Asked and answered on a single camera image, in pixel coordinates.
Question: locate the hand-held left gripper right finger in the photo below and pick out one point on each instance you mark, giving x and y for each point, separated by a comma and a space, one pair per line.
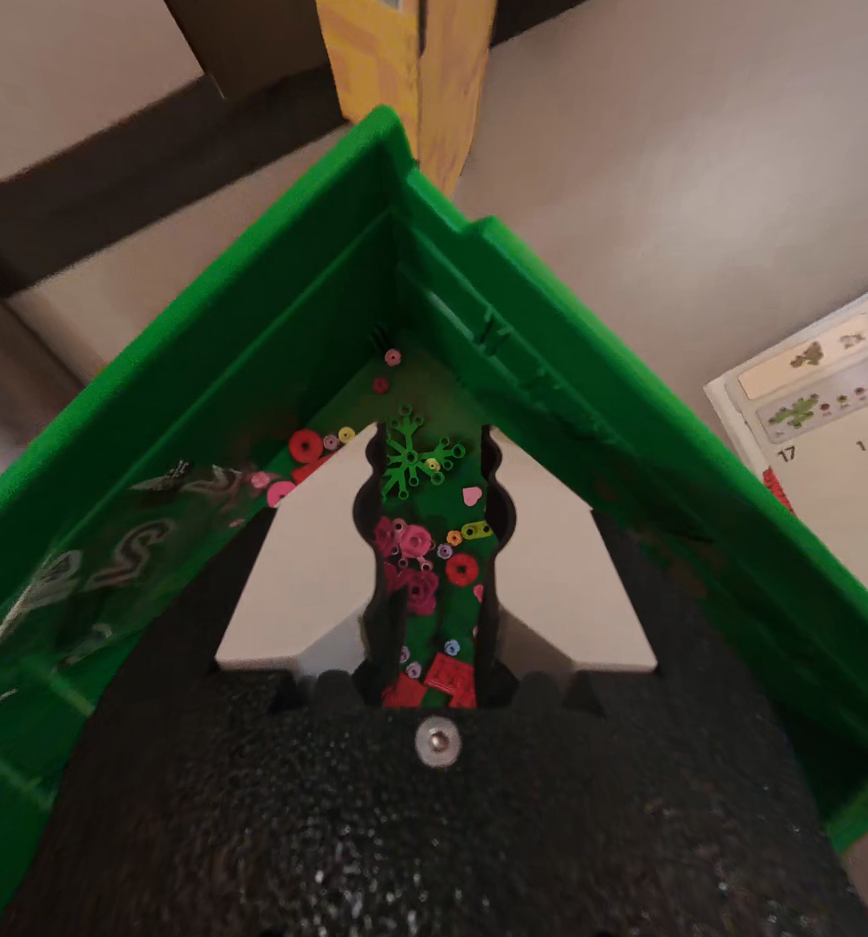
566, 585

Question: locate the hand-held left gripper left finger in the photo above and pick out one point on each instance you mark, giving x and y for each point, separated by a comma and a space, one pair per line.
302, 585

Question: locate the pile of small lego pieces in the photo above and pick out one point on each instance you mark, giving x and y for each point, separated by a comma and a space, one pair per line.
461, 568

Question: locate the green lego plant stem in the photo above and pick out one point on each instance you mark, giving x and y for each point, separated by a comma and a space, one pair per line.
405, 457

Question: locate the green plastic bin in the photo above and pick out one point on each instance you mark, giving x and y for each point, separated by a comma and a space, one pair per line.
258, 307

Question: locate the yellow lego box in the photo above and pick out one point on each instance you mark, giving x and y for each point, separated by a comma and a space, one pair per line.
375, 58

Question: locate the clear plastic bag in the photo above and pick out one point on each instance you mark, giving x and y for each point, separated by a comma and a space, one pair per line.
75, 578

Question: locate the white instruction booklet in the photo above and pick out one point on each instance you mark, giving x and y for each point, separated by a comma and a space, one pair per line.
829, 410

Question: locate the brown cardboard box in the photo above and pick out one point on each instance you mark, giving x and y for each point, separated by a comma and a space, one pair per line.
258, 36

